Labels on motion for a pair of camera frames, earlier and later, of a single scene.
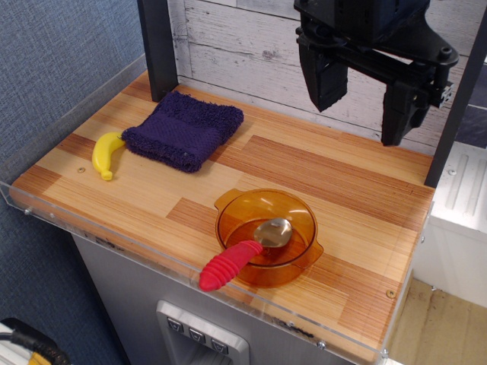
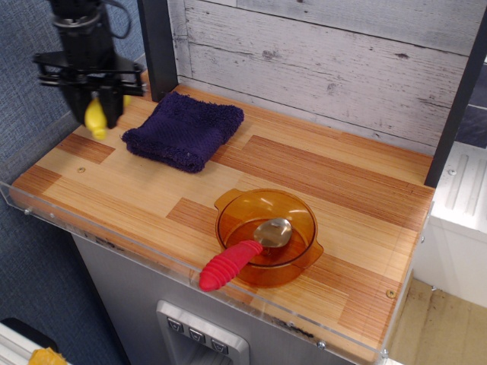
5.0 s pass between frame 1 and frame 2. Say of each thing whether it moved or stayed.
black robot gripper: moved
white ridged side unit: stayed
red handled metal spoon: stayed
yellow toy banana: moved
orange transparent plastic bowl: stayed
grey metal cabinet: stayed
